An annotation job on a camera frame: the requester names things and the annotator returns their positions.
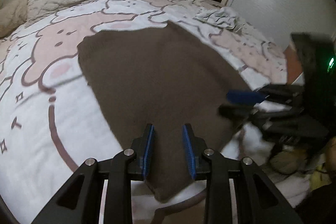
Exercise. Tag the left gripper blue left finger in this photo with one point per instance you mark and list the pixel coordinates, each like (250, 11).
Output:
(79, 199)

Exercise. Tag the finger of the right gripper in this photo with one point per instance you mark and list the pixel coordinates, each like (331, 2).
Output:
(237, 112)
(244, 97)

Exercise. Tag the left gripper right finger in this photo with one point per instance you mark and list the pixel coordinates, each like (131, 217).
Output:
(234, 183)

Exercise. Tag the brown knit cardigan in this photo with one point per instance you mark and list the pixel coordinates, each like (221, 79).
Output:
(165, 77)

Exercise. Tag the white grey crumpled cloth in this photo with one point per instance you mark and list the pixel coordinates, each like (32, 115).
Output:
(224, 18)

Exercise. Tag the bear print bed sheet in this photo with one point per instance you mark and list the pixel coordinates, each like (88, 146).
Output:
(50, 120)

